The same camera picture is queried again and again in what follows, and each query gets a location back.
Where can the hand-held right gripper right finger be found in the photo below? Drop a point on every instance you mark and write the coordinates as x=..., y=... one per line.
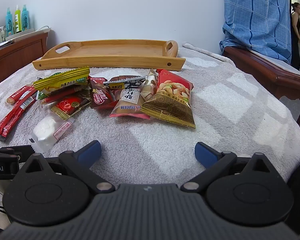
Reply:
x=205, y=155

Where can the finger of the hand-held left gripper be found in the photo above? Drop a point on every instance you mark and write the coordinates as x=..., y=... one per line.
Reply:
x=5, y=151

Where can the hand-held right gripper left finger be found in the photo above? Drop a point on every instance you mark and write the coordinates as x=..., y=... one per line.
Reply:
x=90, y=152

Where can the red biscuit packet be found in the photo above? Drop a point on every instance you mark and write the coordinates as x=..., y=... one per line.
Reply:
x=20, y=93
x=7, y=130
x=0, y=123

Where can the clear white candy packet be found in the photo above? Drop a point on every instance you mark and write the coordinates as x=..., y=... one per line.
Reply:
x=47, y=130

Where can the dark red chocolate packet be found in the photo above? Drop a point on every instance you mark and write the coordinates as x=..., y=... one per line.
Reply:
x=100, y=95

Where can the pink bread packet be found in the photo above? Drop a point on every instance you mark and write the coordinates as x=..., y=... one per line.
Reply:
x=127, y=102

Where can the red sausage stick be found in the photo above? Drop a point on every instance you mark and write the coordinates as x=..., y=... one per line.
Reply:
x=62, y=93

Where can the yellow green snack packet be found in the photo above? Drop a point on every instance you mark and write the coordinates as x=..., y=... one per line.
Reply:
x=62, y=80

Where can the black white snack packet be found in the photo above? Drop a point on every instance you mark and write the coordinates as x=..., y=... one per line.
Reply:
x=130, y=82

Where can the brown white nut-print packet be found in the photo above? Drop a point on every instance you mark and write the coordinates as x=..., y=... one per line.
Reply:
x=148, y=87

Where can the wooden tray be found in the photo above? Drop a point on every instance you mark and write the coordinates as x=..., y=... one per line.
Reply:
x=115, y=48

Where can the brown wooden cabinet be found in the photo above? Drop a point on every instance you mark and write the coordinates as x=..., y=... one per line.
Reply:
x=15, y=57

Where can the white paper sheet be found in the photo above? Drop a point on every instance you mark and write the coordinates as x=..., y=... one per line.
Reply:
x=2, y=45

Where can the white bench cushion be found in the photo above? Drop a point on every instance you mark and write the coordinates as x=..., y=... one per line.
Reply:
x=277, y=61

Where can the teal spray bottle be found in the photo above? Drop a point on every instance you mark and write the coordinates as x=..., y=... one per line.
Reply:
x=24, y=18
x=9, y=22

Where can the yellow green bottle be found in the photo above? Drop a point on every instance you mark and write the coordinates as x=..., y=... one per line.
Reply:
x=18, y=18

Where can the blue checked cloth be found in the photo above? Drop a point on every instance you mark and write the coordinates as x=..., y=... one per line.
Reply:
x=255, y=17

